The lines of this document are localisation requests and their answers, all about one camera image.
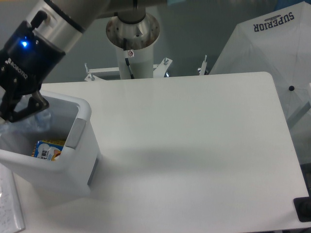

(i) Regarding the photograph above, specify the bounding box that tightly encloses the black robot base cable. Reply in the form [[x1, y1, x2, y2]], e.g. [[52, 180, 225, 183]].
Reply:
[[122, 37, 135, 80]]

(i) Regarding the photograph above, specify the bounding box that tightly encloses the white plastic trash can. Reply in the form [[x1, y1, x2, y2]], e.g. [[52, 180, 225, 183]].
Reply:
[[0, 91, 100, 196]]

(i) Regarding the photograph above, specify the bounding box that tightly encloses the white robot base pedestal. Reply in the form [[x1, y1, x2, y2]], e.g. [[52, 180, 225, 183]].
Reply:
[[106, 13, 160, 74]]

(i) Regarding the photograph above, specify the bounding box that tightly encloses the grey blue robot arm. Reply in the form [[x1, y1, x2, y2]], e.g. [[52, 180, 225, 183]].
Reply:
[[0, 0, 160, 123]]

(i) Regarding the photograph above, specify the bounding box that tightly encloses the clear plastic bottle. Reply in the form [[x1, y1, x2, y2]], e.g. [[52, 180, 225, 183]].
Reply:
[[0, 108, 53, 135]]

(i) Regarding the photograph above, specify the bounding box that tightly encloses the blue yellow snack packet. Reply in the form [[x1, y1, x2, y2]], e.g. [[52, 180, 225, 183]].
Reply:
[[31, 140, 65, 161]]

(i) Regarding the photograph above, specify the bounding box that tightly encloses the black device at edge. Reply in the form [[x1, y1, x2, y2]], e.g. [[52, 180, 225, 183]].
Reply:
[[294, 197, 311, 222]]

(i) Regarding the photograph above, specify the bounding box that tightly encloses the white metal mounting bracket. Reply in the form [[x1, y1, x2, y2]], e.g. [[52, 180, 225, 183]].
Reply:
[[84, 54, 209, 82]]

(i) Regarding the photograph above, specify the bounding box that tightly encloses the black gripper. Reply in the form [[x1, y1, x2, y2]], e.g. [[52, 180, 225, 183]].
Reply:
[[0, 20, 66, 123]]

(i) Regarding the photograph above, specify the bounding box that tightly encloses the white umbrella with lettering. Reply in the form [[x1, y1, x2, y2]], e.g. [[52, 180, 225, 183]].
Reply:
[[211, 1, 311, 118]]

